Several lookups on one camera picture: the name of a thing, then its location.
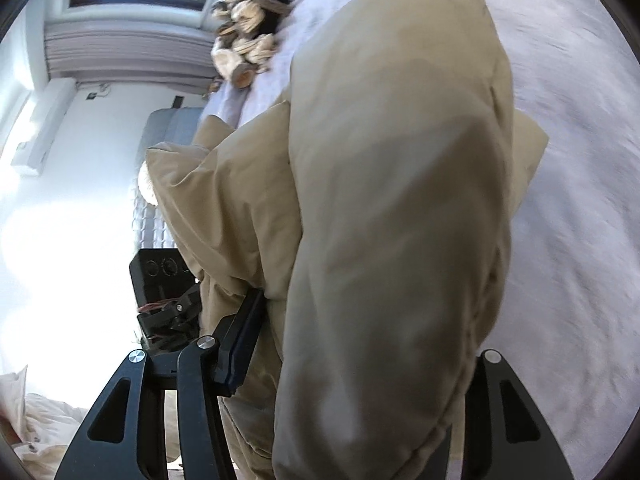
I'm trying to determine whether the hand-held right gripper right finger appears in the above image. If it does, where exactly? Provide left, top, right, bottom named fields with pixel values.
left=432, top=349, right=576, bottom=480

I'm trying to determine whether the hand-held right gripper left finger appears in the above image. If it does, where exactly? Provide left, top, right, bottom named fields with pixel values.
left=54, top=287, right=266, bottom=480

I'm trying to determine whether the beige puffer coat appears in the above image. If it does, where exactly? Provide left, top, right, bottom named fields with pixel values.
left=145, top=0, right=551, bottom=480

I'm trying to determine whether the round white cushion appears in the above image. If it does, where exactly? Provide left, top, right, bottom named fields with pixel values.
left=137, top=160, right=162, bottom=208

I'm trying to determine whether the grey padded headboard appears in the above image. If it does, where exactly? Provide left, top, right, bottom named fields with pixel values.
left=132, top=107, right=211, bottom=251

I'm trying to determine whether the crumpled white cloth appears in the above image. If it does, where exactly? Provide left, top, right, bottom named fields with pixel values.
left=0, top=365, right=181, bottom=480

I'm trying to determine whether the grey curtain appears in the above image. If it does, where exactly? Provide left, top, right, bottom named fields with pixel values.
left=44, top=20, right=221, bottom=83

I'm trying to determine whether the cream and brown jacket pile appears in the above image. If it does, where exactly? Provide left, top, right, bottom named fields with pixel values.
left=209, top=0, right=293, bottom=88

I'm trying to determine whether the lavender bed blanket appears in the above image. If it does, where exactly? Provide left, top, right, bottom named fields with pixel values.
left=197, top=0, right=640, bottom=480

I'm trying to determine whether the white wall unit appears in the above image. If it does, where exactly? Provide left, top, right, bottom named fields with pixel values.
left=10, top=77, right=76, bottom=176

